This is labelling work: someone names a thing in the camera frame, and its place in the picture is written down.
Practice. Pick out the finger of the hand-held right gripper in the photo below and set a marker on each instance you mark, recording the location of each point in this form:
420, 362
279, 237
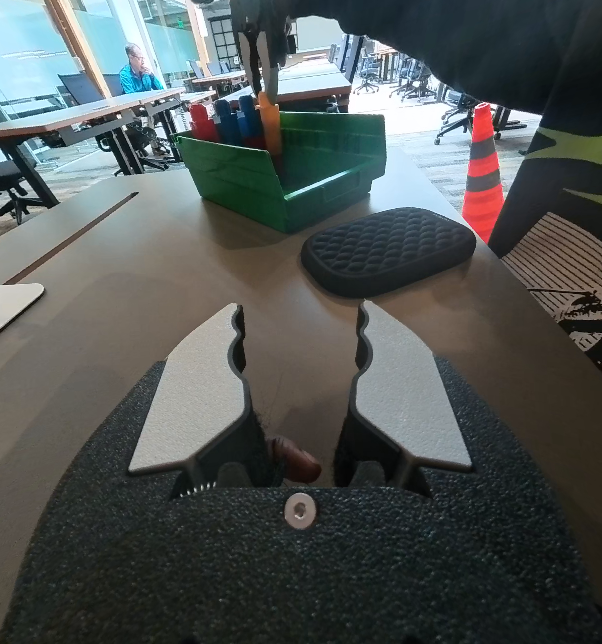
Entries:
274, 75
249, 65

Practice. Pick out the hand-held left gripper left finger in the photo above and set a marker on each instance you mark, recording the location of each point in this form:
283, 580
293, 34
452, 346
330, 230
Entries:
195, 392

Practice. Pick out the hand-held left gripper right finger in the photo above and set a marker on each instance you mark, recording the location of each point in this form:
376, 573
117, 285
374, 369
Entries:
406, 392

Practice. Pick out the pile of building blocks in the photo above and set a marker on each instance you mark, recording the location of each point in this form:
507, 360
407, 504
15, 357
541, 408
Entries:
203, 123

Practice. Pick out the green plastic bin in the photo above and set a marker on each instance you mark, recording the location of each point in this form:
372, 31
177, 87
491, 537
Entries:
240, 201

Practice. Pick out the person's right forearm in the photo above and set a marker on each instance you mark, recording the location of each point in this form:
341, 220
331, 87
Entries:
457, 45

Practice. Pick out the person's left hand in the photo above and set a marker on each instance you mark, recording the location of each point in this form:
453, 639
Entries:
296, 463

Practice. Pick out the wooden office desk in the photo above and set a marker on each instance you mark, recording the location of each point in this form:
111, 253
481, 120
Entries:
311, 83
54, 118
215, 79

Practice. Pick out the black wrist rest pad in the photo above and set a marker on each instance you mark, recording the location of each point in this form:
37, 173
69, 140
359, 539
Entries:
381, 251

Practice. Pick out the white flat pad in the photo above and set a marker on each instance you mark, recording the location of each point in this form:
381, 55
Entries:
4, 307

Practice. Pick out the orange traffic cone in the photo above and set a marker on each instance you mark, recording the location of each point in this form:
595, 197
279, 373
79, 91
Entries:
482, 166

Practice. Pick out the person's black graphic shirt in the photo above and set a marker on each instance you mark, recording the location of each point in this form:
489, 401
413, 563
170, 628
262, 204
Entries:
532, 201

